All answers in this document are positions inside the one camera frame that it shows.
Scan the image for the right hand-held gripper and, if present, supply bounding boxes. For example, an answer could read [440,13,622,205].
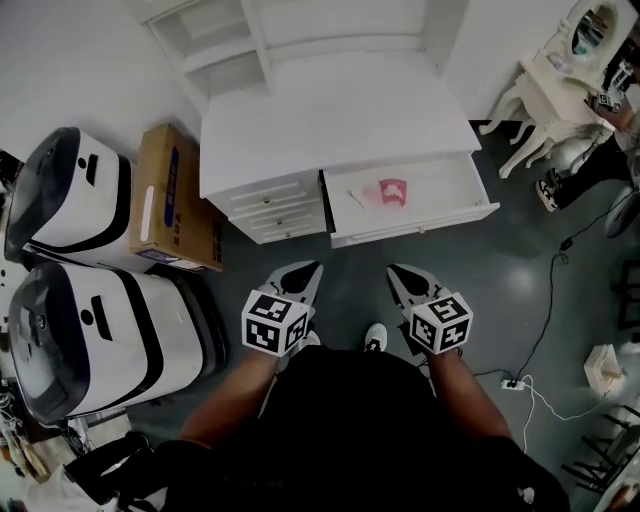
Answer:
[386,263,475,357]

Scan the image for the black power cable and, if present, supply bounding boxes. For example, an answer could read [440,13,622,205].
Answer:
[472,238,576,384]

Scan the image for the person's black clothing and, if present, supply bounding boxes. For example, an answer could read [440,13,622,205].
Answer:
[149,344,571,512]

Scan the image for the small white drawer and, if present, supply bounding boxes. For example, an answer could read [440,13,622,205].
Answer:
[222,179,317,209]
[234,199,324,226]
[252,217,327,245]

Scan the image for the large white drawer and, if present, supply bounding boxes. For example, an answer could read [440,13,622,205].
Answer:
[319,149,501,250]

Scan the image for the person's left forearm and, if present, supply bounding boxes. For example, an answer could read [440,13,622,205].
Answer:
[179,352,279,449]

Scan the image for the small white black robot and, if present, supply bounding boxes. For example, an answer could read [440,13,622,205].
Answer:
[3,126,134,274]

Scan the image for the black metal rack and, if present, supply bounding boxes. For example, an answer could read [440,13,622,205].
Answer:
[562,414,640,496]
[607,259,640,331]

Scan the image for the pink packet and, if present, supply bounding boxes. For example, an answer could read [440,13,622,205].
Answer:
[378,178,409,207]

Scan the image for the brown cardboard box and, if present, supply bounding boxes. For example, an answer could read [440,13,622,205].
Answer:
[129,123,226,274]

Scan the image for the person's right forearm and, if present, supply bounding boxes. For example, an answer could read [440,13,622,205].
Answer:
[424,349,514,444]

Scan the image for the ornate cream vanity table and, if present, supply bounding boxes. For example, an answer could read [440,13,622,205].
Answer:
[478,47,616,179]

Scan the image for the person's right shoe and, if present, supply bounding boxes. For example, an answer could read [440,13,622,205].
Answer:
[364,322,389,354]

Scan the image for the beige wooden box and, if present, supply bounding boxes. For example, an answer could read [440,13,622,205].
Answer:
[583,343,626,399]

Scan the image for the white cable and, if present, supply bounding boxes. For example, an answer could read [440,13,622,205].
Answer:
[519,377,626,454]

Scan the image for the white desk with drawers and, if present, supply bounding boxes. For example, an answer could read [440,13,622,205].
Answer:
[142,0,484,245]

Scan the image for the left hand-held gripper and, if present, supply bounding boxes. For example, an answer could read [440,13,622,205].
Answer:
[242,260,325,358]

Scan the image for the oval cream-framed mirror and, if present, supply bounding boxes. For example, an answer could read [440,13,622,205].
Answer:
[552,0,621,66]

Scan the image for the large white black robot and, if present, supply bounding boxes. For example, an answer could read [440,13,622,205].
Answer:
[7,262,226,426]

